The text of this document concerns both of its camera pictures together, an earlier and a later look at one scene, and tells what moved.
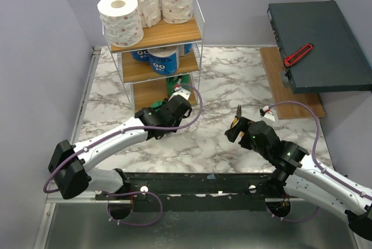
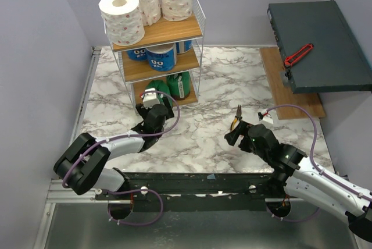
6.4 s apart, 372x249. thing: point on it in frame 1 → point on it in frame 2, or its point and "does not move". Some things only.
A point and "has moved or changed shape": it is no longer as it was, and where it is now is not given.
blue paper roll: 184,49 has moved or changed shape
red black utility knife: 289,60 does not move
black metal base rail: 195,191 does not move
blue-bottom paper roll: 164,59 has moved or changed shape
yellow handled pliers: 236,118 does not move
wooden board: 273,64 does not move
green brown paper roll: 157,104 has moved or changed shape
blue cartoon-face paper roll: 141,55 has moved or changed shape
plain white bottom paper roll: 120,14 does not move
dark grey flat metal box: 337,62 does not move
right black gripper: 242,125 does not move
